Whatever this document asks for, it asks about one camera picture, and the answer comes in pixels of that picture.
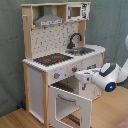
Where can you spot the black toy faucet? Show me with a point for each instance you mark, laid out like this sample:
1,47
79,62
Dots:
73,41

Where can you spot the grey toy sink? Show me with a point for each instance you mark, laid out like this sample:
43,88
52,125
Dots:
79,51

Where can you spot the black toy stovetop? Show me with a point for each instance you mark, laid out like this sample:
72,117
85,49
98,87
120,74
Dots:
52,59

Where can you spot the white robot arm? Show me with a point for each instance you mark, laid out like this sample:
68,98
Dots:
107,78

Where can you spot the white toy microwave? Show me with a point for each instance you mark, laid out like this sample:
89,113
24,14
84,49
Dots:
77,11

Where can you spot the oven knob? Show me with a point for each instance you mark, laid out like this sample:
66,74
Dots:
74,69
56,75

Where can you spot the white oven door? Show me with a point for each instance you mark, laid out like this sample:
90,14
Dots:
62,103

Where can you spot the grey range hood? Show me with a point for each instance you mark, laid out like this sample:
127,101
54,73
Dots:
48,18

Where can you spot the wooden toy kitchen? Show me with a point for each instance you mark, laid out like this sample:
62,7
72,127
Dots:
46,40

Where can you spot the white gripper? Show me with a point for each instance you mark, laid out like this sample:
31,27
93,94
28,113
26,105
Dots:
86,75

